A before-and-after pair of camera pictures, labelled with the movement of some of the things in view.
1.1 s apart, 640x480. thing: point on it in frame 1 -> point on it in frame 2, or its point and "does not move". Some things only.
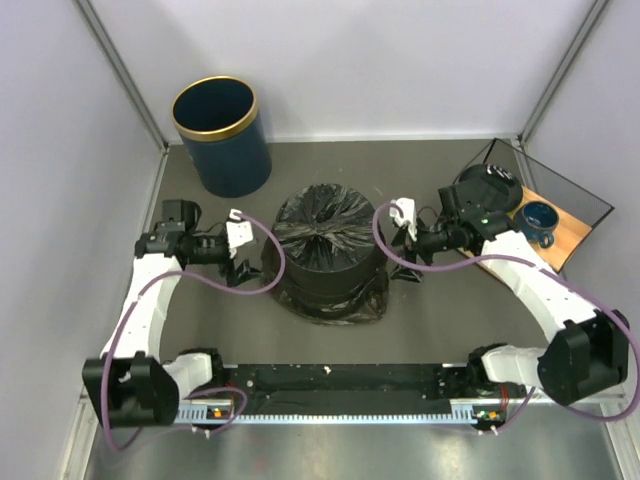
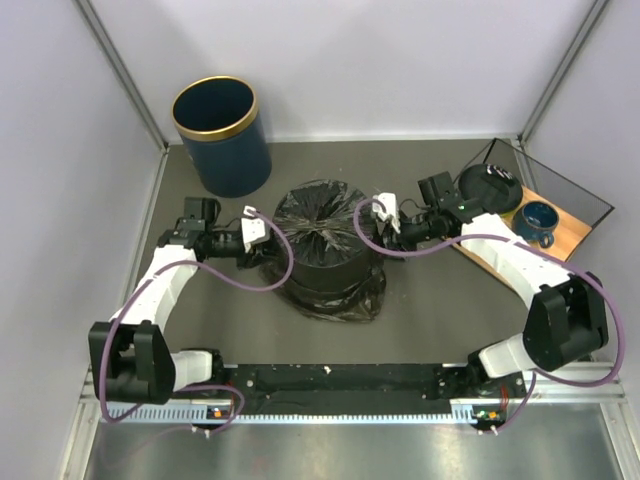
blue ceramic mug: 537,220 does not move
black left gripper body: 226,263 -> 245,260
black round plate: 492,186 does not move
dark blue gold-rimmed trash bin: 218,120 does not move
